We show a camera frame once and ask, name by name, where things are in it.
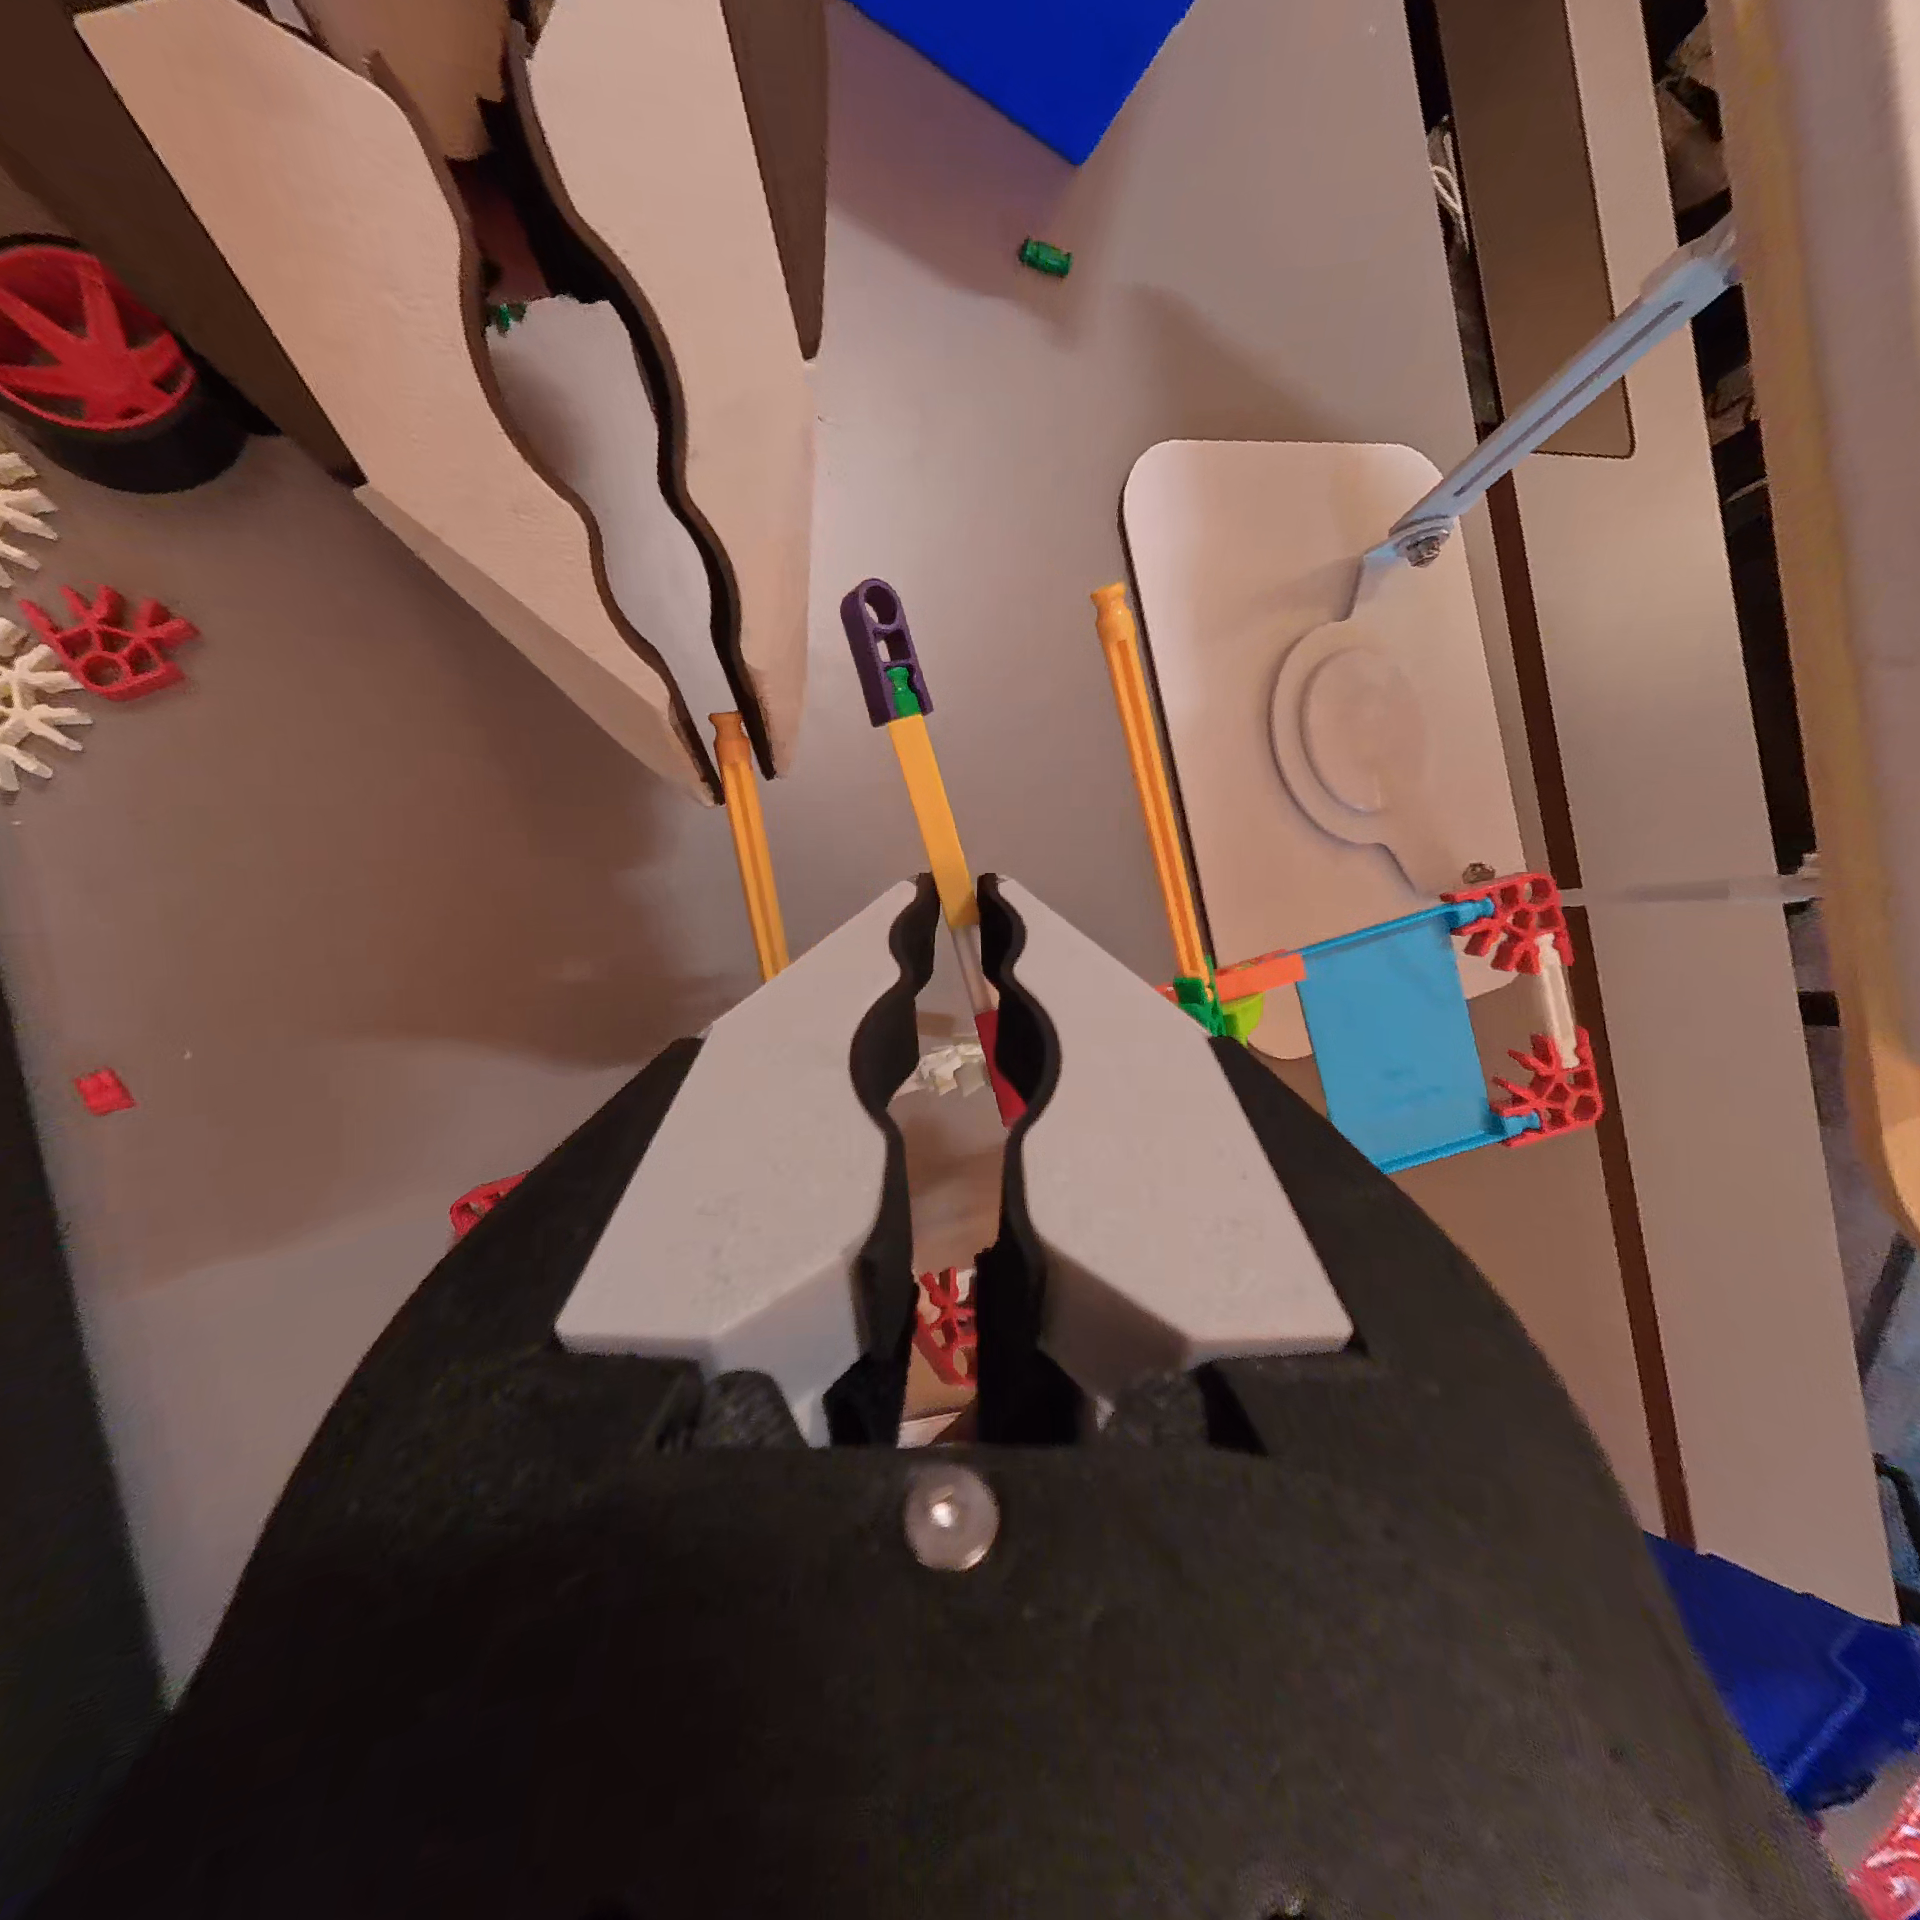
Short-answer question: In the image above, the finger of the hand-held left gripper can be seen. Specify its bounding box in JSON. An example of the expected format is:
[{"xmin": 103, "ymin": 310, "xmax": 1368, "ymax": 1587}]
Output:
[
  {"xmin": 525, "ymin": 0, "xmax": 822, "ymax": 785},
  {"xmin": 76, "ymin": 0, "xmax": 725, "ymax": 807}
]

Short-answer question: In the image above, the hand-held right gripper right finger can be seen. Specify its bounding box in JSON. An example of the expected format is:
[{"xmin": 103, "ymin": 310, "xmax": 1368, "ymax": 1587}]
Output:
[{"xmin": 971, "ymin": 874, "xmax": 1356, "ymax": 1450}]

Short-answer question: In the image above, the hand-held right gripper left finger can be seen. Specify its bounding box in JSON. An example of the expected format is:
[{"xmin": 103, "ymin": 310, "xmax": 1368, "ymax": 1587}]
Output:
[{"xmin": 556, "ymin": 878, "xmax": 939, "ymax": 1450}]

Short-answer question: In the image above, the colourful construction toy airplane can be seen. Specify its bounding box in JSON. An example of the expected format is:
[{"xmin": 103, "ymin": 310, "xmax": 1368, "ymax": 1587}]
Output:
[{"xmin": 451, "ymin": 576, "xmax": 1604, "ymax": 1390}]

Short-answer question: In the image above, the red toy wheel black tyre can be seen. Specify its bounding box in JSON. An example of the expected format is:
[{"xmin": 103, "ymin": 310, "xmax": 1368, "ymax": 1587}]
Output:
[{"xmin": 0, "ymin": 241, "xmax": 255, "ymax": 497}]

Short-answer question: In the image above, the white snowflake connector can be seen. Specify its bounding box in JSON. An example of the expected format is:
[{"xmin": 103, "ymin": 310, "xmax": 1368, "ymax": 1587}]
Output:
[
  {"xmin": 0, "ymin": 618, "xmax": 95, "ymax": 798},
  {"xmin": 0, "ymin": 451, "xmax": 62, "ymax": 591}
]

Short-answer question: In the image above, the red fan connector piece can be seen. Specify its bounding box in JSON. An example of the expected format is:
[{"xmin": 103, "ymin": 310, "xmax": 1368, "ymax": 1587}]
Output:
[{"xmin": 22, "ymin": 586, "xmax": 202, "ymax": 705}]

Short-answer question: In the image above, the white metal stand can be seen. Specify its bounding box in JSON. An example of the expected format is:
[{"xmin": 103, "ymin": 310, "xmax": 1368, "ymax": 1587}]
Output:
[{"xmin": 1118, "ymin": 224, "xmax": 1824, "ymax": 1058}]

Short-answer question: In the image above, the wooden board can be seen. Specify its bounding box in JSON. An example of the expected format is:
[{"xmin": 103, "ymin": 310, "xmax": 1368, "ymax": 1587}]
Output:
[{"xmin": 1709, "ymin": 0, "xmax": 1920, "ymax": 1249}]

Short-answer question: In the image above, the crumpled printed packaging bag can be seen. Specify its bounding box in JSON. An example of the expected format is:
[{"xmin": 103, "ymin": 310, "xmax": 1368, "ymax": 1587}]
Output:
[{"xmin": 1845, "ymin": 1793, "xmax": 1920, "ymax": 1920}]

